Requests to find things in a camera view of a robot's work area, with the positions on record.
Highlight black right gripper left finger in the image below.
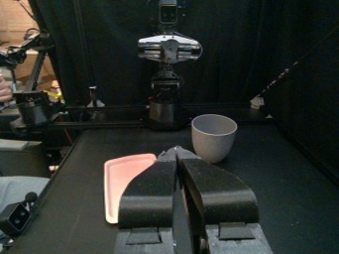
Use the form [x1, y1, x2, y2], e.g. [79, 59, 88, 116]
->
[118, 147, 179, 230]

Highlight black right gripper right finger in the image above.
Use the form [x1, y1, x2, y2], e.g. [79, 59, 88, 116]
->
[175, 146, 260, 226]

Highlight grey cup-shaped bowl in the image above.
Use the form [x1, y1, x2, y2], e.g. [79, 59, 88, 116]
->
[191, 113, 239, 165]

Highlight person's hand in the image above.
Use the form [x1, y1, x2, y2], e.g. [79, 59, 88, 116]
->
[0, 73, 15, 103]

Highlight pink rectangular tray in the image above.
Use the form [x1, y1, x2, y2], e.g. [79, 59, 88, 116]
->
[103, 152, 159, 225]

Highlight black frame rail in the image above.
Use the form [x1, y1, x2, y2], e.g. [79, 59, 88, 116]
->
[52, 104, 275, 128]

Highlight small black camera box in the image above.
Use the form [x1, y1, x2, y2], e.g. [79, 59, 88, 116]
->
[0, 191, 40, 237]

